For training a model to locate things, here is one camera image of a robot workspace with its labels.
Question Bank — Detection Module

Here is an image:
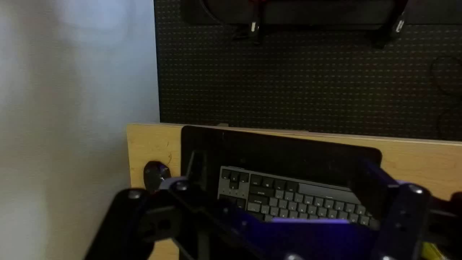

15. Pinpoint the grey mechanical keyboard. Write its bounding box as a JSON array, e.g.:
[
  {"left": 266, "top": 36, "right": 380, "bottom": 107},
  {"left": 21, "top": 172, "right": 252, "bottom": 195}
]
[{"left": 217, "top": 166, "right": 380, "bottom": 229}]

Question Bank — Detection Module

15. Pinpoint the wooden desk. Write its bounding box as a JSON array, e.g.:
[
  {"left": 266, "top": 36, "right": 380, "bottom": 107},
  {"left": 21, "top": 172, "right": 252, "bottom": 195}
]
[{"left": 127, "top": 124, "right": 462, "bottom": 260}]

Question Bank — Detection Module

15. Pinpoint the black desk mat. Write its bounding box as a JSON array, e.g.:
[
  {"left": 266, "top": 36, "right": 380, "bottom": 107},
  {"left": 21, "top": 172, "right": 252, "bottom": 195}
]
[{"left": 179, "top": 124, "right": 384, "bottom": 228}]

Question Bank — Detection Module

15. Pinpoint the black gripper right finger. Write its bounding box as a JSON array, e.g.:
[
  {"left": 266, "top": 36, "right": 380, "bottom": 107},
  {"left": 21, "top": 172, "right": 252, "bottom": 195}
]
[{"left": 366, "top": 163, "right": 462, "bottom": 260}]

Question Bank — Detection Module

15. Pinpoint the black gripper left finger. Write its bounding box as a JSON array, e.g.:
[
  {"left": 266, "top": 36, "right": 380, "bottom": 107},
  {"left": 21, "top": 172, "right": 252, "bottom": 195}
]
[{"left": 84, "top": 162, "right": 227, "bottom": 260}]

